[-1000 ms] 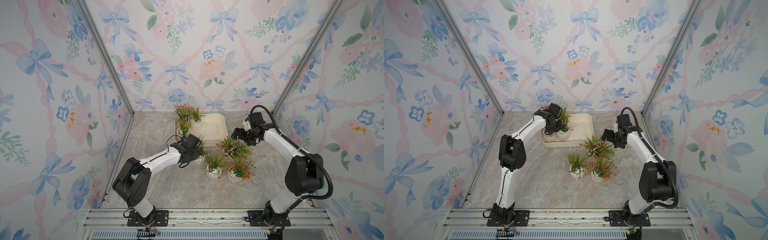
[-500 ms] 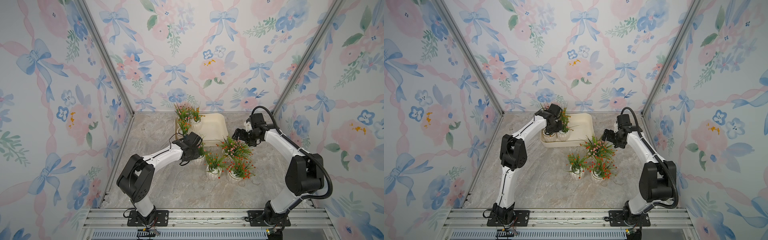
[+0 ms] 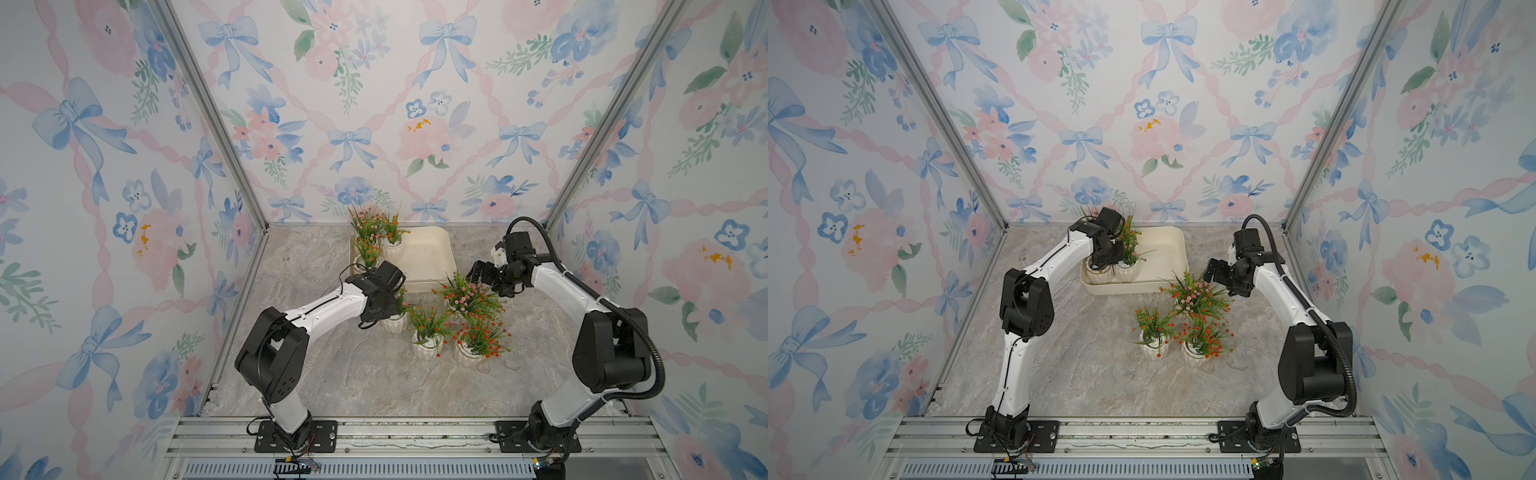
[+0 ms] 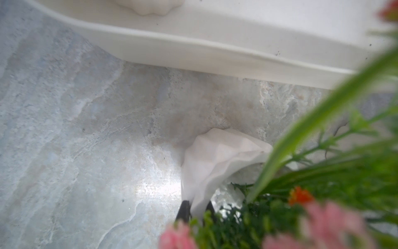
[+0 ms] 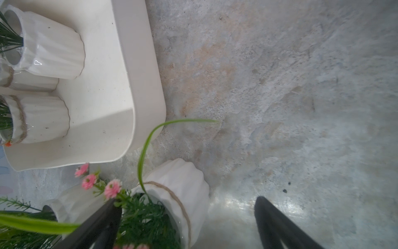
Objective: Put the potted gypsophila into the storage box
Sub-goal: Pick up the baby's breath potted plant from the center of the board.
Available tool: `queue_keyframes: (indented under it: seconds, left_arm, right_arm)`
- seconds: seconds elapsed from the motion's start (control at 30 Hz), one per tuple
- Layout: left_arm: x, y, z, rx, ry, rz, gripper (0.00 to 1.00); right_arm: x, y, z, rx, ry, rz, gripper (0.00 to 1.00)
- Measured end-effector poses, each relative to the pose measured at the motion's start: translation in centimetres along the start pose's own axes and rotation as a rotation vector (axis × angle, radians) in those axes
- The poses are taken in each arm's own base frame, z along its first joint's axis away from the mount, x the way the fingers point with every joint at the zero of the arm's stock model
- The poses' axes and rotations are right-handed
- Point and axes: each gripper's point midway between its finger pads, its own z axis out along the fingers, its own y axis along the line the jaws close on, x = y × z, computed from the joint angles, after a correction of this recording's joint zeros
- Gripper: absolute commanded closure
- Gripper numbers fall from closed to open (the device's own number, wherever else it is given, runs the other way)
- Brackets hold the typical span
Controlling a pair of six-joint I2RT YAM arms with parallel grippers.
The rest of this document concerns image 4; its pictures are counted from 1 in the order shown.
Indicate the orange gypsophila pot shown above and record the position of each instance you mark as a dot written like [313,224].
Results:
[147,7]

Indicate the cream plastic storage box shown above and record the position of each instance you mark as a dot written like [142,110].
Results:
[308,43]

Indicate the pink gypsophila pot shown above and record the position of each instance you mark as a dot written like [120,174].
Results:
[330,183]

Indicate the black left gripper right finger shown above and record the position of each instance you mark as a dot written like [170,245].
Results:
[210,211]

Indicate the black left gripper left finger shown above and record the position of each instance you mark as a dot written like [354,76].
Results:
[183,213]

